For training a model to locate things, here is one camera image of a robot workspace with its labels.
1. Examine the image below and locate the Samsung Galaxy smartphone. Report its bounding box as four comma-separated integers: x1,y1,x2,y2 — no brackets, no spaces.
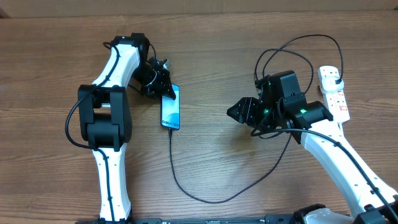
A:
160,84,180,130

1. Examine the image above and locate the black USB-C charging cable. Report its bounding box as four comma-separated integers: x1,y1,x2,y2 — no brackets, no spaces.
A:
168,34,345,205

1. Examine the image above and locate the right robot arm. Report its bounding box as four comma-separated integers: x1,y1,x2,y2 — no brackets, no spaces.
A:
226,70,397,223

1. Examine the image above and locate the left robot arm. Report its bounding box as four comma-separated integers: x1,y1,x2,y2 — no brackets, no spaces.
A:
72,33,180,223

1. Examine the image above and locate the white charger plug adapter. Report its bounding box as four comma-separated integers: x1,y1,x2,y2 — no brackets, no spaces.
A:
320,77,345,94

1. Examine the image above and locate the white power strip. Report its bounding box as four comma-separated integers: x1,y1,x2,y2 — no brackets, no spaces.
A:
318,65,350,123

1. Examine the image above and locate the cardboard backboard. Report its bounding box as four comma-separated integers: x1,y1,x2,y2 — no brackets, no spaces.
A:
1,0,397,18

